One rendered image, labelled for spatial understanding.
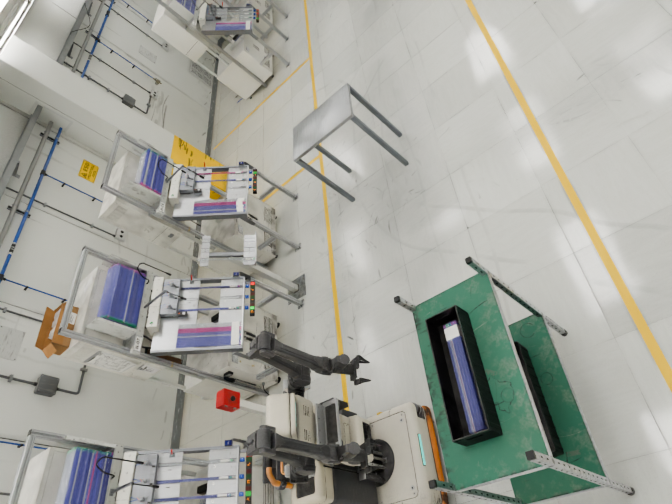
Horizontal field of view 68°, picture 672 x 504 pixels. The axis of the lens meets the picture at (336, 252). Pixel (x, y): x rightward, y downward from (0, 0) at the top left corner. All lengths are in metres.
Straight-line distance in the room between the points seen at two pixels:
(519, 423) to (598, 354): 1.10
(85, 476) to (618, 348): 3.23
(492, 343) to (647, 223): 1.43
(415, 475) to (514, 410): 1.18
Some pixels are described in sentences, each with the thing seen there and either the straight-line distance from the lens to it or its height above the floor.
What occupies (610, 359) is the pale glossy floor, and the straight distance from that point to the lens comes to 3.17.
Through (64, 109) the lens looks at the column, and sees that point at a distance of 6.94.
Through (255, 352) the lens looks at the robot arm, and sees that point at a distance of 2.33.
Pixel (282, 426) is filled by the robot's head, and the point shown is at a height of 1.34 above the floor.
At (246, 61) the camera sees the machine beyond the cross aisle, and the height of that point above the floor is 0.47.
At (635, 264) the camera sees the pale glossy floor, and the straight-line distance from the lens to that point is 3.32.
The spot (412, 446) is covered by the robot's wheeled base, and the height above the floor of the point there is 0.28.
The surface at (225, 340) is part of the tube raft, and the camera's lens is 4.14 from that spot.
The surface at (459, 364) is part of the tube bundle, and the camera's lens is 2.34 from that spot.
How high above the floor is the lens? 2.92
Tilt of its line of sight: 37 degrees down
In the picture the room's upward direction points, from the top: 59 degrees counter-clockwise
